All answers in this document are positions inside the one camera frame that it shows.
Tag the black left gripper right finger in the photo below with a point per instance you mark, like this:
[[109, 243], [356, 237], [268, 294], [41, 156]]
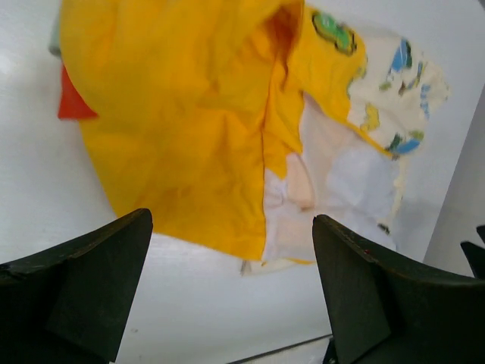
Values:
[[387, 308]]

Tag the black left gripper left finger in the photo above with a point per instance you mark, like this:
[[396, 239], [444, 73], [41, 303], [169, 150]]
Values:
[[70, 303]]

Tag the yellow cream dinosaur kids jacket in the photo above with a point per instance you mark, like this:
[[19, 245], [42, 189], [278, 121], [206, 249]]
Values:
[[237, 122]]

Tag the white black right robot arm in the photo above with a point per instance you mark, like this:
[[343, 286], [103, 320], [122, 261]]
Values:
[[476, 258]]

